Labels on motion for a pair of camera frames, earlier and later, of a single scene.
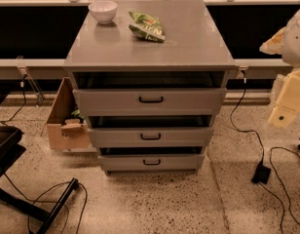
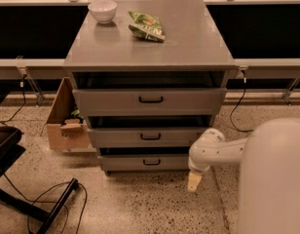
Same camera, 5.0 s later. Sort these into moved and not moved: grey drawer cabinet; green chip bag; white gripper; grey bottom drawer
Moved: white gripper
Not moved: grey bottom drawer; green chip bag; grey drawer cabinet
